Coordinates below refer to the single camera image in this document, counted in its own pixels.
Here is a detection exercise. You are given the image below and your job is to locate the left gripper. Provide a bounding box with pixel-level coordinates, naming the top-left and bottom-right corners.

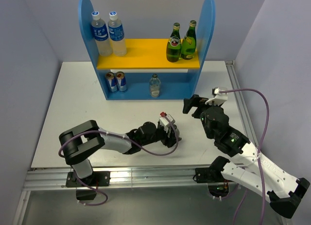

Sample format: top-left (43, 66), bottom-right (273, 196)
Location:
top-left (141, 123), bottom-right (181, 147)

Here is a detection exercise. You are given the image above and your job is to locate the clear glass bottle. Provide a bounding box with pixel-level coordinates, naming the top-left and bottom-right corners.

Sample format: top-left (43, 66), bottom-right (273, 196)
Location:
top-left (149, 74), bottom-right (161, 97)
top-left (173, 124), bottom-right (182, 141)

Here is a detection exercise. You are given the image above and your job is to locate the green Perrier lemon bottle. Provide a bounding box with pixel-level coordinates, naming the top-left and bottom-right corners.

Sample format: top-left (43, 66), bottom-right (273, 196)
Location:
top-left (181, 20), bottom-right (196, 60)

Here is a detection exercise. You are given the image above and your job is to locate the green Perrier bottle red label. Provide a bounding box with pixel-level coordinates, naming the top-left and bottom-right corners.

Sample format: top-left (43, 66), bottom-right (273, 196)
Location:
top-left (166, 23), bottom-right (181, 62)

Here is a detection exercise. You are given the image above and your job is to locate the Pocari Sweat bottle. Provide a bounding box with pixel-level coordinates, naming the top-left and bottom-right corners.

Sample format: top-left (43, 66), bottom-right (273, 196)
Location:
top-left (91, 11), bottom-right (113, 56)
top-left (108, 11), bottom-right (127, 56)

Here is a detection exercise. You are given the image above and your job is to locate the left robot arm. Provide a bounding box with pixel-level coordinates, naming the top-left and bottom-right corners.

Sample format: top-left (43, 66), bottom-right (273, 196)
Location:
top-left (58, 117), bottom-right (182, 186)

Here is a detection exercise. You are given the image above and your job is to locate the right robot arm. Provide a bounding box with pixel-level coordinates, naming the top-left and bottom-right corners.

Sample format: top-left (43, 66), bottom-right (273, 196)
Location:
top-left (183, 89), bottom-right (310, 219)

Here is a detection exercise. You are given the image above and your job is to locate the blue and yellow shelf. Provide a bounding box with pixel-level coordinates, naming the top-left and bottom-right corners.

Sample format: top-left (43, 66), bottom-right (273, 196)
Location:
top-left (78, 0), bottom-right (216, 100)

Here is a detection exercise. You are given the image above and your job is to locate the right Red Bull can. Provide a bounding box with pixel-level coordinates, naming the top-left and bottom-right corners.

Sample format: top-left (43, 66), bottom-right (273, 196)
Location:
top-left (115, 71), bottom-right (127, 92)

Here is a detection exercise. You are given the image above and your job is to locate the red bull can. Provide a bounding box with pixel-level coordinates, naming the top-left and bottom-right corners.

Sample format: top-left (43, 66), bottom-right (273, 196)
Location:
top-left (105, 72), bottom-right (118, 93)
top-left (115, 71), bottom-right (127, 92)

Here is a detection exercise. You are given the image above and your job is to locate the left Red Bull can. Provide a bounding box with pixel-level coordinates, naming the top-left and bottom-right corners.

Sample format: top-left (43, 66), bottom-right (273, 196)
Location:
top-left (105, 72), bottom-right (118, 93)

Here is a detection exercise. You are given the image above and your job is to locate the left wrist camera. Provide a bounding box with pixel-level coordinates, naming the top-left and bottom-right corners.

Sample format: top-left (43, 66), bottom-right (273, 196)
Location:
top-left (158, 112), bottom-right (175, 133)

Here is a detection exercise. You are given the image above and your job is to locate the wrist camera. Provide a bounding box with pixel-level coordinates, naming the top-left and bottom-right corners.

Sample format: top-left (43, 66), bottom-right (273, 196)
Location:
top-left (205, 87), bottom-right (228, 106)
top-left (158, 112), bottom-right (175, 133)

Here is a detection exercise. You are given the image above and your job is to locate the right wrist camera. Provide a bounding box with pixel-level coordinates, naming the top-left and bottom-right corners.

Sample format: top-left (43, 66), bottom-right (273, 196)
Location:
top-left (205, 87), bottom-right (228, 106)

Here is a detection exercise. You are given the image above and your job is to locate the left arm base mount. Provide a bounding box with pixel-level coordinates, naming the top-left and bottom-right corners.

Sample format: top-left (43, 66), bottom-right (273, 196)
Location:
top-left (65, 171), bottom-right (110, 206)

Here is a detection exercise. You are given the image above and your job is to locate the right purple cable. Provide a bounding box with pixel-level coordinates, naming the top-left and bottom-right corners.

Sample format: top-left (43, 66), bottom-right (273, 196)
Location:
top-left (218, 88), bottom-right (270, 225)

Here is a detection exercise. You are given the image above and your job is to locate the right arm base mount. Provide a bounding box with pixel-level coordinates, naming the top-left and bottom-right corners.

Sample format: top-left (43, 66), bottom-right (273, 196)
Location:
top-left (192, 167), bottom-right (240, 201)

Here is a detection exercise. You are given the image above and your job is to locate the aluminium mounting rail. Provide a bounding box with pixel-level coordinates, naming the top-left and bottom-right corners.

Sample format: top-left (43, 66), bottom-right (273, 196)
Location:
top-left (23, 161), bottom-right (280, 191)

